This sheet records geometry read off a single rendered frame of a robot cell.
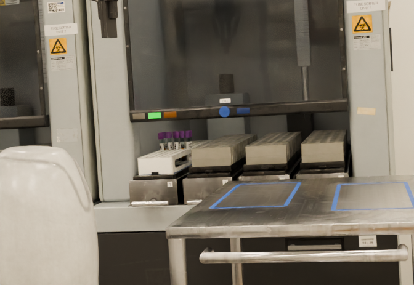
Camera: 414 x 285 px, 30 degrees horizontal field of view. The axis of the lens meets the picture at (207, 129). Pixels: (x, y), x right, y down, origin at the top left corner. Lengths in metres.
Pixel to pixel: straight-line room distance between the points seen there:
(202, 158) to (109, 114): 0.30
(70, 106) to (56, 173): 1.17
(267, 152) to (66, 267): 1.11
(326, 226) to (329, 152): 0.87
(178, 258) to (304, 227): 0.22
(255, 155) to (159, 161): 0.27
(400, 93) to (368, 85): 1.12
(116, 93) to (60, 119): 0.19
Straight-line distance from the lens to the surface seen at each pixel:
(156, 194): 2.12
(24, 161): 1.10
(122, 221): 2.16
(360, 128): 2.12
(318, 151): 2.11
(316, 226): 1.25
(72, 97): 2.26
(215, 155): 2.14
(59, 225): 1.09
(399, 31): 3.23
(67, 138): 2.28
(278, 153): 2.12
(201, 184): 2.08
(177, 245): 1.29
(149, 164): 2.15
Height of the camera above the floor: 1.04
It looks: 3 degrees down
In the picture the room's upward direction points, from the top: 3 degrees counter-clockwise
